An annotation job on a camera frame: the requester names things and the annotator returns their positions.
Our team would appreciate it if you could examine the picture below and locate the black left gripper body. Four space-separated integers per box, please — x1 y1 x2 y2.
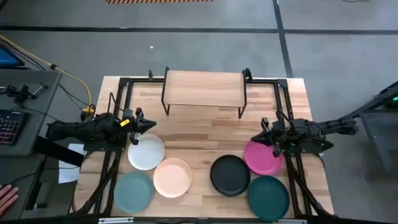
123 107 144 146

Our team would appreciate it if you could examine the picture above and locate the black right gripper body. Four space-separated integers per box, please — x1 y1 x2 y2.
262 117 287 158

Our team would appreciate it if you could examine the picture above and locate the pink plate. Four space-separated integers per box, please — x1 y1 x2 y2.
243 139 284 176

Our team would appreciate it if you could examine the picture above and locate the white plate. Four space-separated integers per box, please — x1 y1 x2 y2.
127 133 165 171

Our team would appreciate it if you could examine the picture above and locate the black plate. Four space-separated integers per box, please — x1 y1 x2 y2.
210 154 251 197

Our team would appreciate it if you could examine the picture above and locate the dark green plate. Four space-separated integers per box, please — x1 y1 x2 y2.
247 175 290 222

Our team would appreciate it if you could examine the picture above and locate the peach plate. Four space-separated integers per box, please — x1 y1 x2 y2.
152 157 193 198

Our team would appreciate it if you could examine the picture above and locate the sage green plate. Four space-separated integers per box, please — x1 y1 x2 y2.
113 171 155 214

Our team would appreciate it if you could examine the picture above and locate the wooden shelf with black legs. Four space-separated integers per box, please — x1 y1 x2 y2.
160 66 249 119

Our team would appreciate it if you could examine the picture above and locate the black flat bar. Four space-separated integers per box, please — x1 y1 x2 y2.
32 136 85 167

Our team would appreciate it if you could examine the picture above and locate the white paper sheet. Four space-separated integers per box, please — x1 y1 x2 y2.
58 142 87 184

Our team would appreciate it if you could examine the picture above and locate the grey metal stand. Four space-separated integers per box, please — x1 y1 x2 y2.
348 80 398 172

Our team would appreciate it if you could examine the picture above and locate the grey side desk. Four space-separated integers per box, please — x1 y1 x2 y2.
0 68 63 156

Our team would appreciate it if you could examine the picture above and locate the black clamp tool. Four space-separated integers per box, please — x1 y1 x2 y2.
0 82 49 105

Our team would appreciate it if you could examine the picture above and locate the black backlit keyboard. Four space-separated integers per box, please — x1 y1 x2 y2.
0 109 29 146

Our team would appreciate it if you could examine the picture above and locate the dark grey low desk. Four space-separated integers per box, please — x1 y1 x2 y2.
0 154 44 220

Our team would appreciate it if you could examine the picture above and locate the person's hand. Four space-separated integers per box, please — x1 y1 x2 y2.
0 184 19 215

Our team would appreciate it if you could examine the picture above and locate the computer monitor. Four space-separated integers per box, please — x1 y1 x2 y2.
0 43 25 68

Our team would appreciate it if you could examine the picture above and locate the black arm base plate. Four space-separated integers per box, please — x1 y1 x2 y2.
281 139 334 155
83 139 127 152

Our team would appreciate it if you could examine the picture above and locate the black metal table frame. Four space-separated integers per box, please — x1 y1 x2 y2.
70 76 336 218

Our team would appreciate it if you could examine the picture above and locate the silver metal bracket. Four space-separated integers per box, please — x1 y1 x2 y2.
272 218 308 224
98 217 134 224

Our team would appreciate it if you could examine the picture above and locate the yellow cable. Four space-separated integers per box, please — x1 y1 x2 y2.
0 34 96 114

